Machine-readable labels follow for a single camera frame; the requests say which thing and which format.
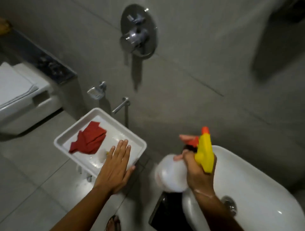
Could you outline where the person's left hand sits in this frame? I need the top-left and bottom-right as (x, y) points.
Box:
(94, 139), (136, 195)

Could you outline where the person's right hand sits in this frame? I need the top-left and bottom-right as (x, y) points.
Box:
(173, 134), (217, 192)

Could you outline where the white rectangular tray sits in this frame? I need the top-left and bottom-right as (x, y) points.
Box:
(54, 108), (147, 178)

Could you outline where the white spray bottle yellow head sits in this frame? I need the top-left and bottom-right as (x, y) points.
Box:
(154, 127), (215, 194)

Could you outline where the person's right forearm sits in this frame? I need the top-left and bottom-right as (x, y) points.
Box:
(193, 190), (244, 231)

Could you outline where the person's left forearm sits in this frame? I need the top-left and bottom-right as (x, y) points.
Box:
(50, 185), (112, 231)

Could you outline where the small pale yellow sponge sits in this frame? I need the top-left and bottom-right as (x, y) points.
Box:
(102, 149), (114, 163)

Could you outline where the red cloth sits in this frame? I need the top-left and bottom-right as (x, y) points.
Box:
(69, 121), (107, 155)

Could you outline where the white thread wristband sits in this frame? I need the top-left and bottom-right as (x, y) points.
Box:
(193, 189), (215, 199)

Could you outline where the person's sandalled foot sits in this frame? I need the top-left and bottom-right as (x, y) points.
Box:
(106, 215), (121, 231)

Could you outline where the black bin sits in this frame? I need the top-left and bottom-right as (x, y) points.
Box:
(148, 191), (193, 231)

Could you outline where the chrome basin drain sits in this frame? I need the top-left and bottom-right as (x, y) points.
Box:
(221, 196), (238, 217)

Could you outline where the white washbasin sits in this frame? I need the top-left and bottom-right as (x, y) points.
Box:
(182, 145), (305, 231)

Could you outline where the white toilet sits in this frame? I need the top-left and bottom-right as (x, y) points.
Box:
(0, 62), (64, 135)

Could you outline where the dark stone ledge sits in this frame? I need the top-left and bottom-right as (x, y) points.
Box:
(0, 28), (78, 85)

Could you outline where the chrome shower mixer valve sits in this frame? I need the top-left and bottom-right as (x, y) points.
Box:
(120, 4), (158, 59)

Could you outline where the chrome wall tap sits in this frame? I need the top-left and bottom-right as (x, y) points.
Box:
(112, 97), (130, 114)

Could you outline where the chrome wall bracket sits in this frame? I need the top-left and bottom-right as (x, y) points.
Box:
(87, 81), (107, 100)

